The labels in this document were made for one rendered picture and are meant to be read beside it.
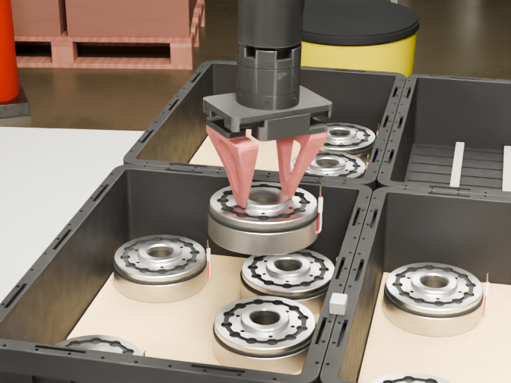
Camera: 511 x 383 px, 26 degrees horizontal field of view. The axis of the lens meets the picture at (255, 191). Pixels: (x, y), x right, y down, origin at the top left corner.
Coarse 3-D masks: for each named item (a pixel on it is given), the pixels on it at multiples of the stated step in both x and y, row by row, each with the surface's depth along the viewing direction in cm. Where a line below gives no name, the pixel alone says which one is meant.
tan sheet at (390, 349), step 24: (504, 288) 122; (504, 312) 117; (384, 336) 113; (408, 336) 113; (456, 336) 113; (480, 336) 113; (504, 336) 113; (384, 360) 109; (408, 360) 109; (432, 360) 109; (456, 360) 109; (480, 360) 109; (504, 360) 109
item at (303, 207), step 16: (224, 192) 106; (304, 192) 106; (224, 208) 103; (240, 208) 102; (288, 208) 102; (304, 208) 103; (240, 224) 100; (256, 224) 99; (272, 224) 99; (288, 224) 100
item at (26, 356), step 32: (96, 192) 121; (352, 192) 123; (352, 224) 114; (352, 256) 108; (32, 288) 103; (0, 320) 97; (320, 320) 97; (0, 352) 93; (32, 352) 92; (64, 352) 92; (96, 352) 92; (320, 352) 92
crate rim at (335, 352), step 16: (384, 192) 121; (400, 192) 121; (416, 192) 121; (432, 192) 121; (448, 192) 121; (368, 208) 118; (368, 224) 114; (368, 240) 111; (368, 256) 108; (352, 272) 105; (352, 288) 102; (352, 304) 99; (336, 320) 97; (352, 320) 97; (336, 336) 95; (336, 352) 92; (336, 368) 90
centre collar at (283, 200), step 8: (256, 192) 105; (264, 192) 105; (272, 192) 105; (280, 192) 105; (248, 200) 103; (280, 200) 103; (288, 200) 103; (248, 208) 102; (256, 208) 102; (264, 208) 102; (272, 208) 102; (280, 208) 102
